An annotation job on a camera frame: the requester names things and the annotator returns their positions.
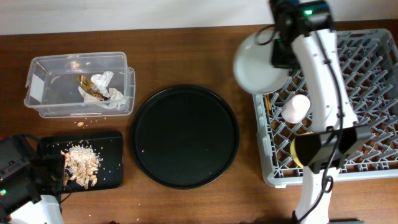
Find grey plate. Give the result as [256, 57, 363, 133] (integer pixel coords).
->
[233, 33, 289, 95]

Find food scraps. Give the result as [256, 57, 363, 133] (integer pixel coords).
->
[60, 145, 103, 190]

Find wooden chopstick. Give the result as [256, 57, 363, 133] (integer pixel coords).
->
[264, 95, 272, 116]

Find pink cup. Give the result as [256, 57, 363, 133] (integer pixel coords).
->
[281, 95, 311, 124]

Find yellow bowl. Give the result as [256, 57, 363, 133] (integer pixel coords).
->
[290, 133, 312, 168]

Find gold foil wrapper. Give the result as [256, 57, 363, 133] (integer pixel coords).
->
[76, 75, 109, 101]

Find white napkin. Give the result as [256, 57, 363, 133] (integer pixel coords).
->
[78, 71, 126, 110]

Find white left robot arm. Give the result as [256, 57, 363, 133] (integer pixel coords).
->
[1, 134, 65, 223]

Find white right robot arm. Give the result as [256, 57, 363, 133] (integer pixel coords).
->
[269, 1, 371, 223]

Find grey dishwasher rack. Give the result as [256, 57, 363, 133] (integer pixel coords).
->
[253, 29, 397, 188]

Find black rectangular bin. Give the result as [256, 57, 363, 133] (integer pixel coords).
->
[41, 131, 124, 191]

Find clear plastic bin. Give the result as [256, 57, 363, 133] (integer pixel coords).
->
[24, 52, 136, 118]

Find round black tray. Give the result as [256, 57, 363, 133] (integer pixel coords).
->
[129, 85, 239, 190]

